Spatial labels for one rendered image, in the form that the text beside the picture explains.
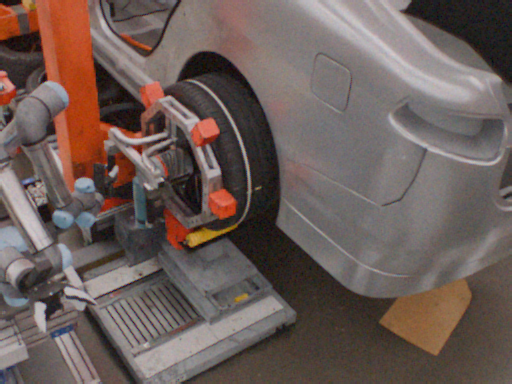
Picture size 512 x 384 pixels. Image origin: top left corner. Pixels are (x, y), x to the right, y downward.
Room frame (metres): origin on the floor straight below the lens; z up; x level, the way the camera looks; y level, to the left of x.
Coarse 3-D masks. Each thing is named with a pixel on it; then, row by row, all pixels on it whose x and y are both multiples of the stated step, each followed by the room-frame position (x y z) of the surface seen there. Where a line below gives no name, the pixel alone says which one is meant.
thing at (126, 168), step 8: (104, 128) 2.45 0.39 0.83; (104, 136) 2.39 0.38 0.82; (128, 136) 2.51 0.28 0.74; (136, 136) 2.59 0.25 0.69; (104, 152) 2.39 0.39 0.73; (120, 152) 2.43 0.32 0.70; (104, 160) 2.39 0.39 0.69; (120, 160) 2.41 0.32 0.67; (128, 160) 2.43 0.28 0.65; (120, 168) 2.40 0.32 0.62; (128, 168) 2.43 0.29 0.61; (120, 176) 2.40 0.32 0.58; (128, 176) 2.43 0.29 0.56; (112, 184) 2.38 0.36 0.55; (120, 184) 2.40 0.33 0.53
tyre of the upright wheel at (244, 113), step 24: (216, 72) 2.36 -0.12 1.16; (168, 96) 2.29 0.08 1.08; (192, 96) 2.14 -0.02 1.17; (216, 96) 2.14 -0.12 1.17; (240, 96) 2.16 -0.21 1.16; (216, 120) 2.02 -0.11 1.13; (240, 120) 2.05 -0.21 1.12; (264, 120) 2.08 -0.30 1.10; (216, 144) 1.99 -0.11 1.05; (240, 144) 1.97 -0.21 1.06; (264, 144) 2.02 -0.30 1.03; (240, 168) 1.92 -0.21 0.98; (264, 168) 1.97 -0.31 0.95; (240, 192) 1.89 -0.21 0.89; (264, 192) 1.96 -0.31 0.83; (240, 216) 1.93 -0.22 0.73
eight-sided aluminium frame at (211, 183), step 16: (144, 112) 2.30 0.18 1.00; (160, 112) 2.27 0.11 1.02; (176, 112) 2.10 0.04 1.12; (144, 128) 2.31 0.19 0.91; (144, 144) 2.32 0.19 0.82; (192, 144) 1.98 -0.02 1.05; (208, 144) 1.99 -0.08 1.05; (208, 160) 1.96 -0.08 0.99; (208, 176) 1.89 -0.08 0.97; (208, 192) 1.88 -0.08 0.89; (176, 208) 2.11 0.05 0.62; (192, 224) 1.98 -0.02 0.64
